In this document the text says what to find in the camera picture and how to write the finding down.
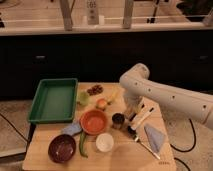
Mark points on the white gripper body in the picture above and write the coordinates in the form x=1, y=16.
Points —
x=133, y=103

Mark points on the white eraser bar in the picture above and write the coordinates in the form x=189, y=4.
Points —
x=138, y=120

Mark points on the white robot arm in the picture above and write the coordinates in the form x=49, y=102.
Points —
x=196, y=105

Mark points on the small dark metal cup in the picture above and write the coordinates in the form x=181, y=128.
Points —
x=118, y=120

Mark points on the white paper cup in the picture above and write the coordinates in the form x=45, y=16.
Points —
x=104, y=142

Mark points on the metal spoon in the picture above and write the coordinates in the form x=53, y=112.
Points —
x=136, y=138

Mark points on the peach fruit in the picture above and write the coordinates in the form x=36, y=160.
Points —
x=101, y=104

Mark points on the blue folded cloth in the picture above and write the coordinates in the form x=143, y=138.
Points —
x=155, y=137

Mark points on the brown grapes bunch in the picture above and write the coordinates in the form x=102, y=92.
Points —
x=94, y=90

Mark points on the orange bowl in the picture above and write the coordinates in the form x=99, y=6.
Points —
x=94, y=122

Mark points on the green leafy vegetable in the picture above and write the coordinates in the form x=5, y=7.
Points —
x=83, y=98

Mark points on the green chili pepper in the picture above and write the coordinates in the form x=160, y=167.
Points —
x=81, y=144

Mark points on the blue sponge cloth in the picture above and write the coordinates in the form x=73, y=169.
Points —
x=72, y=129

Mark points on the green plastic tray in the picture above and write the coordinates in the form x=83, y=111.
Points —
x=54, y=101

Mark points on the dark purple bowl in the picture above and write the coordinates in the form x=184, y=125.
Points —
x=62, y=148

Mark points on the white remote on shelf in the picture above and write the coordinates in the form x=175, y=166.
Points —
x=92, y=12

